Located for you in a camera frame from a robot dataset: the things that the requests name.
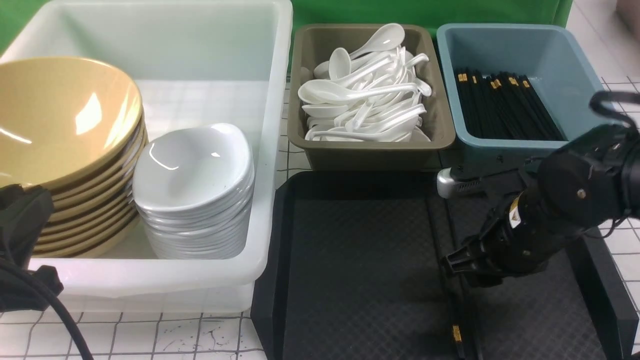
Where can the bundle of black chopsticks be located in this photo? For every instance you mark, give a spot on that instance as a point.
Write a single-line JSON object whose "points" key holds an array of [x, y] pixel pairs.
{"points": [[504, 106]]}

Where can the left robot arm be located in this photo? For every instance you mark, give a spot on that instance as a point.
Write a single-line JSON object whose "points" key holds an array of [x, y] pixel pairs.
{"points": [[24, 214]]}

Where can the stack of yellow bowls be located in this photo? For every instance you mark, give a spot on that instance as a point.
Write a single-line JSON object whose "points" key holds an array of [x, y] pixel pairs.
{"points": [[92, 209]]}

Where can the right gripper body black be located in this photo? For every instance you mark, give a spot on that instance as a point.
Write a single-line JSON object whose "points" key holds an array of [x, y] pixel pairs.
{"points": [[536, 214]]}

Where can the olive brown spoon bin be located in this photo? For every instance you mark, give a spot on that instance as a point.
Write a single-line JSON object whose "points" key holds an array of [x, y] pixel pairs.
{"points": [[313, 45]]}

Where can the black chopstick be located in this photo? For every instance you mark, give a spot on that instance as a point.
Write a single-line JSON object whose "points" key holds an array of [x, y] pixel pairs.
{"points": [[457, 314]]}

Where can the large white plastic bin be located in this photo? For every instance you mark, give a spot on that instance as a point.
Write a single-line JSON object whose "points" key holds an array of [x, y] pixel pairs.
{"points": [[196, 62]]}

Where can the pile of white spoons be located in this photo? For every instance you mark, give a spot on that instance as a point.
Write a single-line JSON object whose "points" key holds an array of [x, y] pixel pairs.
{"points": [[372, 94]]}

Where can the green backdrop cloth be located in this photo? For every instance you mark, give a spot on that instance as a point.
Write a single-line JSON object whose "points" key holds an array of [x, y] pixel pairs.
{"points": [[431, 14]]}

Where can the stack of white dishes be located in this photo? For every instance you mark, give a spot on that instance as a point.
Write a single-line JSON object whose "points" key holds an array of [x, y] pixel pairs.
{"points": [[194, 190]]}

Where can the yellow noodle bowl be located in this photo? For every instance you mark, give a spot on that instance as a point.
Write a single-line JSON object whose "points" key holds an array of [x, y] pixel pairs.
{"points": [[62, 118]]}

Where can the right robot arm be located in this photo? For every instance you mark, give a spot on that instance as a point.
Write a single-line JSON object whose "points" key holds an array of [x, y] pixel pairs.
{"points": [[611, 147]]}

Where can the blue chopstick bin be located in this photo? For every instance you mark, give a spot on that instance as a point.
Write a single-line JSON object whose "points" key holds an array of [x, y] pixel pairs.
{"points": [[552, 60]]}

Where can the black serving tray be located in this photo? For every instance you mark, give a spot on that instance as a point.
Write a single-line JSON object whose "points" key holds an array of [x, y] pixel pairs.
{"points": [[353, 274]]}

